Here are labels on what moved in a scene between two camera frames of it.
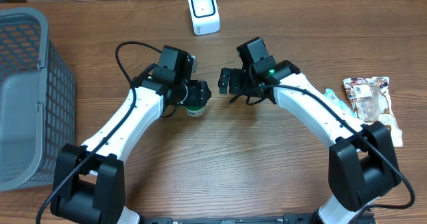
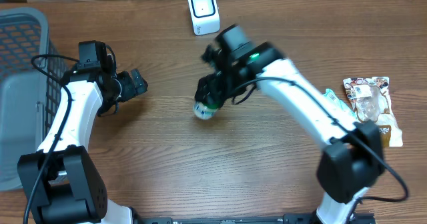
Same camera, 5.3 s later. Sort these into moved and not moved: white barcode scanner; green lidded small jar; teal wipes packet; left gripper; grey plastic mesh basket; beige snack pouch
Moved: left gripper; green lidded small jar
Not moved: teal wipes packet; grey plastic mesh basket; white barcode scanner; beige snack pouch
